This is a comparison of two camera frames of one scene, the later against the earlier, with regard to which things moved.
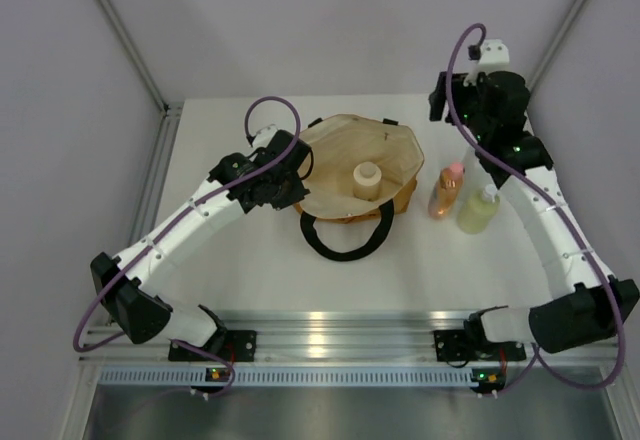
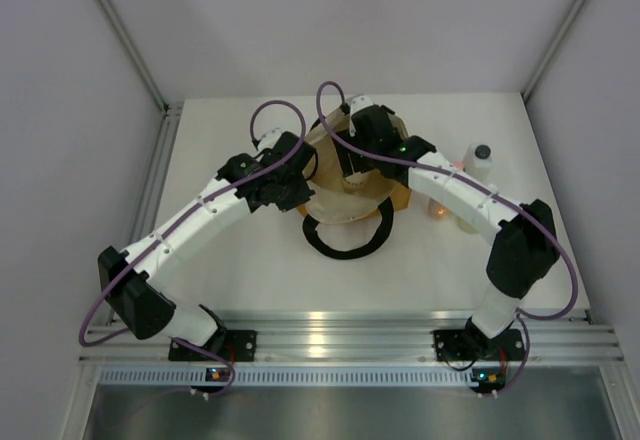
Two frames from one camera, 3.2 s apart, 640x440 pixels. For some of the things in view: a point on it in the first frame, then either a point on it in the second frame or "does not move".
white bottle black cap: x=474 y=172 does not move
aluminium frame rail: x=348 y=338 does not move
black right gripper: x=459 y=89 to x=343 y=152
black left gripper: x=298 y=192 does not move
